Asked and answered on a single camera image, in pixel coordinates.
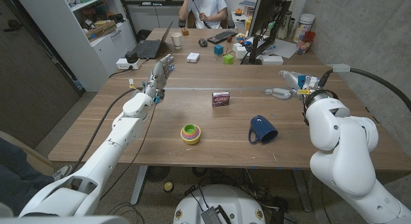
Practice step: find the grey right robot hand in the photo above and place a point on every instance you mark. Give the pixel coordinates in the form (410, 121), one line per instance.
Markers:
(290, 79)

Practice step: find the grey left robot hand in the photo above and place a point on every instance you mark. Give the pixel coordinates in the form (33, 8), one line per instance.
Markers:
(159, 76)

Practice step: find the dark blue mug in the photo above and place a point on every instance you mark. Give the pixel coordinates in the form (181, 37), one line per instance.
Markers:
(261, 127)

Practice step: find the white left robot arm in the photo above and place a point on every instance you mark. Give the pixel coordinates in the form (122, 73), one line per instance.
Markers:
(106, 160)

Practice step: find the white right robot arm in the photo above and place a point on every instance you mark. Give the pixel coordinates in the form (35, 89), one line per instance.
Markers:
(343, 153)

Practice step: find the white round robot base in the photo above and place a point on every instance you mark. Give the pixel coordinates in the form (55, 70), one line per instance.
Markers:
(237, 201)

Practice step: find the red lidded clear cup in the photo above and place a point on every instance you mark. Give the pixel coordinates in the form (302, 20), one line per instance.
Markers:
(303, 44)

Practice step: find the paper coffee cup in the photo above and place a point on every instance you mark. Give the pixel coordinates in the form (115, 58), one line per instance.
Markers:
(176, 41)

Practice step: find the purple snack package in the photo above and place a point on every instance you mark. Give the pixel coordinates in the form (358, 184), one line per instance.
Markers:
(221, 99)

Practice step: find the flat white box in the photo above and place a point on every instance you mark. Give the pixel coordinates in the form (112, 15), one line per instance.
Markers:
(273, 60)

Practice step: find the black laptop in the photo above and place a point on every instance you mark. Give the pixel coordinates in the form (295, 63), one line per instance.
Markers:
(147, 48)

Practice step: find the white paper sheets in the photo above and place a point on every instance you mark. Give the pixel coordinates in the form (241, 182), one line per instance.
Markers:
(282, 47)

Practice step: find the black power adapter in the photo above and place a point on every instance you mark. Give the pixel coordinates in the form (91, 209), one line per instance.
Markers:
(131, 57)

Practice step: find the small white flat device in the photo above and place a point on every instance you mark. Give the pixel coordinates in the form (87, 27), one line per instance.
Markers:
(193, 57)

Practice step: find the white power strip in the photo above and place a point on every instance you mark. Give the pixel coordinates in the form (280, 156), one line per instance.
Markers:
(122, 64)

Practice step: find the brown wooden cube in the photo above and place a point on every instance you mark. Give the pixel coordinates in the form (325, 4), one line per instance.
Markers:
(185, 31)

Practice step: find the dark thermos bottle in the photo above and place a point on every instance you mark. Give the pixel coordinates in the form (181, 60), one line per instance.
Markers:
(284, 26)

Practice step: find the white plastic canister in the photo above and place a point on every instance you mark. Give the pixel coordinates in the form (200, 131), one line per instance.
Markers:
(303, 26)

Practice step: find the grey computer mouse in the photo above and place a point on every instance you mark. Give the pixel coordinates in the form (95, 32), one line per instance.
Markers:
(203, 42)

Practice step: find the white cube box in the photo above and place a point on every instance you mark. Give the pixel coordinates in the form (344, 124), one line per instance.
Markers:
(241, 53)

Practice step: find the colourful toy pile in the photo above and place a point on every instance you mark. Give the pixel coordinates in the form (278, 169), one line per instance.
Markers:
(242, 39)

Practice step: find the blue cube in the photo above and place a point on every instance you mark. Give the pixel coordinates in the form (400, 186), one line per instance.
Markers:
(219, 50)

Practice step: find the green cube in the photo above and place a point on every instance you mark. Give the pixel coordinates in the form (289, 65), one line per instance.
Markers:
(228, 59)

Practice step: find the rainbow stacking cups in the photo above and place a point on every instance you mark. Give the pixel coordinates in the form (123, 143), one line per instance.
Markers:
(190, 134)

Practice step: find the yellow bottle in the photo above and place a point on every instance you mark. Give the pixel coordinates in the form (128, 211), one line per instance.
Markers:
(248, 23)

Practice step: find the black computer monitor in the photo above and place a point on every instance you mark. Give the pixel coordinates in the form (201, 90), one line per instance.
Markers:
(266, 10)

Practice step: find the black keyboard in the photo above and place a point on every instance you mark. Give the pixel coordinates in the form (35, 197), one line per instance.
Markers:
(221, 37)

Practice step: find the cardboard box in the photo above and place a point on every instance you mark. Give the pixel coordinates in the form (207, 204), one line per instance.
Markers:
(101, 31)

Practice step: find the white shelf cabinet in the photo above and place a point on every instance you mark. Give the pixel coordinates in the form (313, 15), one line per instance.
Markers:
(80, 57)

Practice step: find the seated person in white shirt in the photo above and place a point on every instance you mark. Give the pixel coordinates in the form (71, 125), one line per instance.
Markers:
(208, 5)

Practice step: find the black round floor fan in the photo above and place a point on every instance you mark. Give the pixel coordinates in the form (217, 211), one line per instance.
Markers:
(157, 173)

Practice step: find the yellow ball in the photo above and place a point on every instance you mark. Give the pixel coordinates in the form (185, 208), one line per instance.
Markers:
(168, 186)

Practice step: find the white table leg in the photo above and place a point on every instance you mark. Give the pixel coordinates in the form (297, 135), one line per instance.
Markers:
(139, 185)

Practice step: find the grey table leg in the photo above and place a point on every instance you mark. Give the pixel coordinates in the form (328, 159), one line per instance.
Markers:
(302, 192)

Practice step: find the grey finned electronics box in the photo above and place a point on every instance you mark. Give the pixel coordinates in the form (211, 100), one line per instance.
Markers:
(211, 216)

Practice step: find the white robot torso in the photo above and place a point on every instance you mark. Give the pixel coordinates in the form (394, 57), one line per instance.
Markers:
(64, 220)

